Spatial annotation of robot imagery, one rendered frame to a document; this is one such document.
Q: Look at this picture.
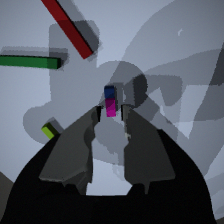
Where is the dark red rod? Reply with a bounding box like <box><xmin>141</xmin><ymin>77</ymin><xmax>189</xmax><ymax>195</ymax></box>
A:
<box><xmin>41</xmin><ymin>0</ymin><xmax>94</xmax><ymax>60</ymax></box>

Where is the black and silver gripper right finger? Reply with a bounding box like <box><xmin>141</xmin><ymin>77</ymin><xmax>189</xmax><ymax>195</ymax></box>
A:
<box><xmin>121</xmin><ymin>104</ymin><xmax>217</xmax><ymax>224</ymax></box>

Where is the small blue block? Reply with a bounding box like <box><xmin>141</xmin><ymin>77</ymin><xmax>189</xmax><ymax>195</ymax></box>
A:
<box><xmin>104</xmin><ymin>86</ymin><xmax>115</xmax><ymax>98</ymax></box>

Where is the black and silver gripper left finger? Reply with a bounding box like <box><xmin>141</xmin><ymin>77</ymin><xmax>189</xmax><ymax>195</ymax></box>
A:
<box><xmin>0</xmin><ymin>106</ymin><xmax>101</xmax><ymax>224</ymax></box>

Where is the magenta rod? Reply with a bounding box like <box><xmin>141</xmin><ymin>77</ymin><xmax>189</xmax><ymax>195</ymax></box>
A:
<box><xmin>105</xmin><ymin>98</ymin><xmax>116</xmax><ymax>117</ymax></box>

